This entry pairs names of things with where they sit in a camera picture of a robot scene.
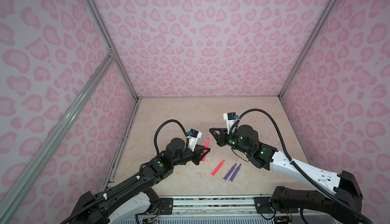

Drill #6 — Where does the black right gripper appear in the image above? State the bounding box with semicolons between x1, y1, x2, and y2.
208;128;252;155

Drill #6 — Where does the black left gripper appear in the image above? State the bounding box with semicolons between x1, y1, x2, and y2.
172;144;211;168

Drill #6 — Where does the pink marker pen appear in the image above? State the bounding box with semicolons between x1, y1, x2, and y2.
210;160;225;176
201;137;210;163

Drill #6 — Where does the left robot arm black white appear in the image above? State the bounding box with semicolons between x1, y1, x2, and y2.
62;138;210;224

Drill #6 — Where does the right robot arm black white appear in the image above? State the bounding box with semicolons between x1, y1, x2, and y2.
209;125;371;224

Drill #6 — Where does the purple marker pen left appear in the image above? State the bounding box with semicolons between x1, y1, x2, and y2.
223;164;237;181

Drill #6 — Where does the purple marker pen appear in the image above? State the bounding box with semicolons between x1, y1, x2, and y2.
229;164;241;182
223;164;237;181

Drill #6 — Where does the purple marker pen right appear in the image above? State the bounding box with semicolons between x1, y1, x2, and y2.
229;164;241;182

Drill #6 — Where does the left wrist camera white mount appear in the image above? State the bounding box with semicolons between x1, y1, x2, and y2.
187;128;202;152

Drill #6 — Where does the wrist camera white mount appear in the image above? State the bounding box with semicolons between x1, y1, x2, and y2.
187;128;202;152
223;112;239;134

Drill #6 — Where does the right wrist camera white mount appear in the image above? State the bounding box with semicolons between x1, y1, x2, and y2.
223;112;239;134

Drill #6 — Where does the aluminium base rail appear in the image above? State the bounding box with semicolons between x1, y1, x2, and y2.
82;195;348;224

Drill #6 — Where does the aluminium diagonal frame bar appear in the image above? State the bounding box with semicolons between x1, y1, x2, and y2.
1;54;116;224

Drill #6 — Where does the aluminium corner frame post left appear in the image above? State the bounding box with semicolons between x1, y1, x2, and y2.
84;0;139;102

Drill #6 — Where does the aluminium corner frame post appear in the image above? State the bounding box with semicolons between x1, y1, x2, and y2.
84;0;139;102
278;0;339;100

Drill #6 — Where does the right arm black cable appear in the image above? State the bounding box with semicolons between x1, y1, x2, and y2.
234;108;374;224

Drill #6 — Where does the aluminium corner frame post right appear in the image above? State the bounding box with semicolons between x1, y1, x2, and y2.
278;0;339;100

